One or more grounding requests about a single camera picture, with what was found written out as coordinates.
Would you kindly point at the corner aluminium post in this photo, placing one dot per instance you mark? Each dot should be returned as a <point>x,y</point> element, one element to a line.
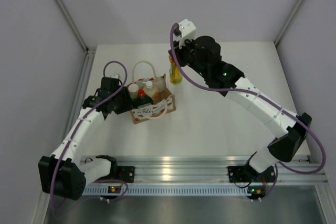
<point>288,21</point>
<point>71,24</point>

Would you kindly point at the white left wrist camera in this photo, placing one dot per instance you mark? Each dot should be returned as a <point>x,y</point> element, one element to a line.
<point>115,76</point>

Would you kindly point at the yellow oil bottle red cap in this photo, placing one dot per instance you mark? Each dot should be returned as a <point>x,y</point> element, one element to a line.
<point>175,75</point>

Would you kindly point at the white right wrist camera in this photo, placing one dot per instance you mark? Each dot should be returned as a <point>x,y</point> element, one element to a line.
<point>185,30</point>

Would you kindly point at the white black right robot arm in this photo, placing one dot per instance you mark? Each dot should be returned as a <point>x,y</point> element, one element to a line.
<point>288,128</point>

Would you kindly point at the cream pump lotion bottle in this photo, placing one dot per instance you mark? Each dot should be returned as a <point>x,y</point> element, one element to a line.
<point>152,91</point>

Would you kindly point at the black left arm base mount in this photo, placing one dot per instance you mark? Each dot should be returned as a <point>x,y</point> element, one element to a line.
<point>126,173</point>

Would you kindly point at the left corner aluminium post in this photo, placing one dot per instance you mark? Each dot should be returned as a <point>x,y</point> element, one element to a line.
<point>71,24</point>

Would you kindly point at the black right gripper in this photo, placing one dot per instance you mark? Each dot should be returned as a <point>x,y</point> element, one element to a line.
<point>179,51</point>

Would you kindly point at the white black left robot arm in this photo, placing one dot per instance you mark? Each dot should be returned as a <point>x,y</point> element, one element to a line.
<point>62,173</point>

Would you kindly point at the perforated cable duct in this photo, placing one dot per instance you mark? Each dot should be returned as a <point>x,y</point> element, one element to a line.
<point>104,190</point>

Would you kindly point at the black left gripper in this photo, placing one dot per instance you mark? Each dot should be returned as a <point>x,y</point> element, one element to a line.
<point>128,104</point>

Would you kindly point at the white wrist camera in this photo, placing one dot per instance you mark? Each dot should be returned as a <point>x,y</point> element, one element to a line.
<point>115,76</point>
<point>185,30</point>

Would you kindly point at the right corner aluminium post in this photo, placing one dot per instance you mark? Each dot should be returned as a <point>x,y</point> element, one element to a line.
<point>288,21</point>

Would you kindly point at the white-capped pale green bottle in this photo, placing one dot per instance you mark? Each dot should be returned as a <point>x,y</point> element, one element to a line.
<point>133,90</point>

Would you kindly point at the burlap canvas bag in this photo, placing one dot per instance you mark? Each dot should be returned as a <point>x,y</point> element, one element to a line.
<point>154,111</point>

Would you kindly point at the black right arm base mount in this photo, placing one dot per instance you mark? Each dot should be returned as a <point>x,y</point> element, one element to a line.
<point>246,175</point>

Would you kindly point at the green bottle red cap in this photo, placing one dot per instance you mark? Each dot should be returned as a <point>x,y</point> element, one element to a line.
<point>142,99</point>

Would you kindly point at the aluminium frame rail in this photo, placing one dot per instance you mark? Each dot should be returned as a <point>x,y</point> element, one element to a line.
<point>210,170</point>

